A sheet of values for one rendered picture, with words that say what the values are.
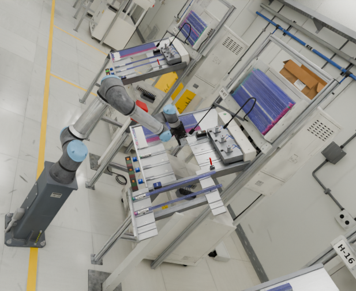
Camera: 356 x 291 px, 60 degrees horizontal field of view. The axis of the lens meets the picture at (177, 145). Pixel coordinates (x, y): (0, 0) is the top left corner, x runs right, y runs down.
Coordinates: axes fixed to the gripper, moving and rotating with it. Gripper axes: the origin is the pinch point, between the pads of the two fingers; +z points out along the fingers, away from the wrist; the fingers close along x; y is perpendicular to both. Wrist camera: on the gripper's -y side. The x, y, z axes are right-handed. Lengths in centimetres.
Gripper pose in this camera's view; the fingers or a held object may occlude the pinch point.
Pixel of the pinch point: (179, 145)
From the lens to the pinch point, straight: 222.4
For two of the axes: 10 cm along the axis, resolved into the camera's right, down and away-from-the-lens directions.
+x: -2.7, -6.2, 7.3
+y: 9.2, -3.8, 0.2
